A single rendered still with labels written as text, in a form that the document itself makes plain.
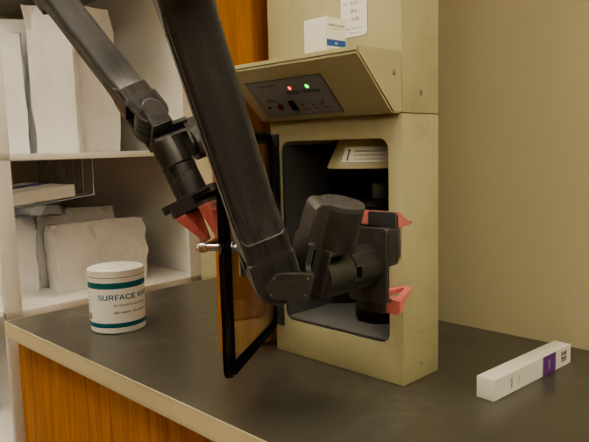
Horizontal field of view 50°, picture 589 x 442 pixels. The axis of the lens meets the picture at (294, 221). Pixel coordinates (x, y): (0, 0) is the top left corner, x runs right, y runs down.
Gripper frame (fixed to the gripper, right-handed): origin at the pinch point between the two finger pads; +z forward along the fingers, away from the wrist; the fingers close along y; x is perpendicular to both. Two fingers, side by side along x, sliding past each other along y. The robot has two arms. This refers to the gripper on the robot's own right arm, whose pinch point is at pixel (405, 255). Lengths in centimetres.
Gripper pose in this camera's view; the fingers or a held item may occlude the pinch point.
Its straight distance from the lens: 92.9
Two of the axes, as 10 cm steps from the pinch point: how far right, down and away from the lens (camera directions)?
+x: -7.1, -0.6, 7.0
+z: 7.0, -1.0, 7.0
